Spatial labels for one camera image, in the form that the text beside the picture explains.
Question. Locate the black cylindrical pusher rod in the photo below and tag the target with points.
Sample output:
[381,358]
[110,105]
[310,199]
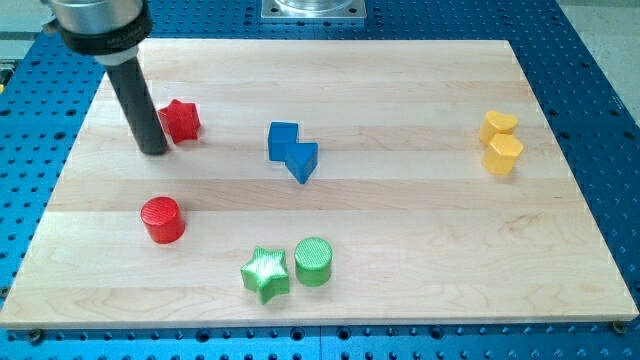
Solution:
[132,92]

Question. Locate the red star block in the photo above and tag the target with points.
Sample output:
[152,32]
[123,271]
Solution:
[180,121]

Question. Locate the green star block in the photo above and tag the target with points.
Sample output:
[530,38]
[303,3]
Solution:
[266,274]

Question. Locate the blue perforated table plate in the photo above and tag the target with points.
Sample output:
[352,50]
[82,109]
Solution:
[51,90]

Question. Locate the red cylinder block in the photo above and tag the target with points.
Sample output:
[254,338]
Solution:
[163,219]

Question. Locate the blue cube block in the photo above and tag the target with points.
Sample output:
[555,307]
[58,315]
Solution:
[280,134]

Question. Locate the blue triangle block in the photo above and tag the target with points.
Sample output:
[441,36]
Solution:
[301,159]

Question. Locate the light wooden board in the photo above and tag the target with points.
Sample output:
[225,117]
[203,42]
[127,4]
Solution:
[332,182]

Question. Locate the green cylinder block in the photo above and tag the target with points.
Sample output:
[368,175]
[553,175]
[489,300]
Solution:
[313,259]

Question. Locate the yellow heart block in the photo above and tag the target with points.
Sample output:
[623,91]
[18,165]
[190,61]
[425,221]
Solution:
[496,122]

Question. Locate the yellow hexagon block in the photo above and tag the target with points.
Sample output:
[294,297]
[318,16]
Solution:
[502,152]

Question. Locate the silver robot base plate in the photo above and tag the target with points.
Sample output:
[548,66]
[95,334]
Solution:
[313,9]

